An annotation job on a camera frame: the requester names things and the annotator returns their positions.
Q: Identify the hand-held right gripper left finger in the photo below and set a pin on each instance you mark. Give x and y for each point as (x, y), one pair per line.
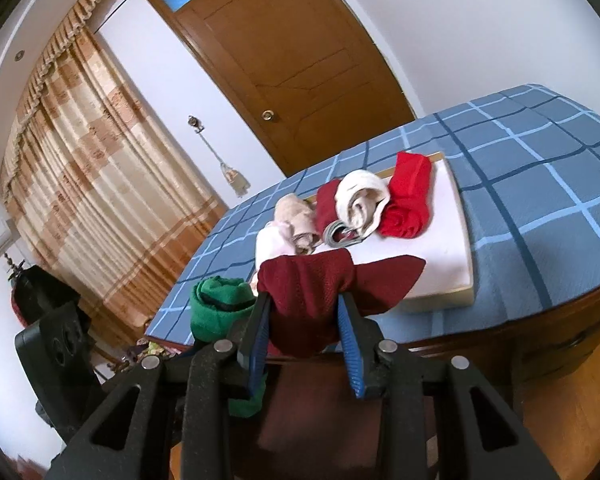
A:
(260, 340)

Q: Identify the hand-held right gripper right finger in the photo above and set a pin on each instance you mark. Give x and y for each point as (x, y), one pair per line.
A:
(350, 350)

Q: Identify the green underwear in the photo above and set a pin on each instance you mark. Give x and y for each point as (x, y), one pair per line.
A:
(212, 310)

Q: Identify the dark red mesh underwear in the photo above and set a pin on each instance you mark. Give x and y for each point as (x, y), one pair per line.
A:
(305, 300)

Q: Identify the wooden desk drawer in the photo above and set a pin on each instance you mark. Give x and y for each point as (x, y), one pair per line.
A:
(320, 420)

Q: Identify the shallow cardboard box tray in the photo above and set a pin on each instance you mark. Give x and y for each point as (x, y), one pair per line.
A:
(430, 260)

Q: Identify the cream white underwear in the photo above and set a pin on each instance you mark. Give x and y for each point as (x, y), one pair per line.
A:
(360, 182)

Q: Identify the side desk drawer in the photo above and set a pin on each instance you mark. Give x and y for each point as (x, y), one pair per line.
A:
(565, 355)

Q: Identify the dark hanging jacket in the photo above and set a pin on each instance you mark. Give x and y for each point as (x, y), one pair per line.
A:
(45, 290)

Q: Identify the coat stand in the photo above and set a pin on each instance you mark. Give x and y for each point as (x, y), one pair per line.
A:
(14, 262)

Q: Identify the wooden desk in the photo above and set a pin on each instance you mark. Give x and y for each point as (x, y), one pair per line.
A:
(480, 340)

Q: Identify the cream curtain tassel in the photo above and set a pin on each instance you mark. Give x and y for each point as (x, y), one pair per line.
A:
(234, 177)

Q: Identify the beige patterned curtain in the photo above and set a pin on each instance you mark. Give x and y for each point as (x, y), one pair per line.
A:
(105, 185)

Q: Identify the brass door knob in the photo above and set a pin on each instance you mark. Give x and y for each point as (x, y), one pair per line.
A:
(267, 115)

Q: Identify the blue checked tablecloth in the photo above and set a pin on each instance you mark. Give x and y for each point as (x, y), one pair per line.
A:
(530, 185)

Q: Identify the brown wooden door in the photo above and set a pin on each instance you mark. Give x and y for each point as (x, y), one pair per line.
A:
(290, 60)

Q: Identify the recessed ceiling light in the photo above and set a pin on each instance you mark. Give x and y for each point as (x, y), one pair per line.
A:
(19, 55)

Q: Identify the pleated curtain valance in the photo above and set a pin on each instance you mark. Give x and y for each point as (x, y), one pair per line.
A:
(70, 25)

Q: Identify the metal wall hook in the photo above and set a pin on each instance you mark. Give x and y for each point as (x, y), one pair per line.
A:
(195, 122)

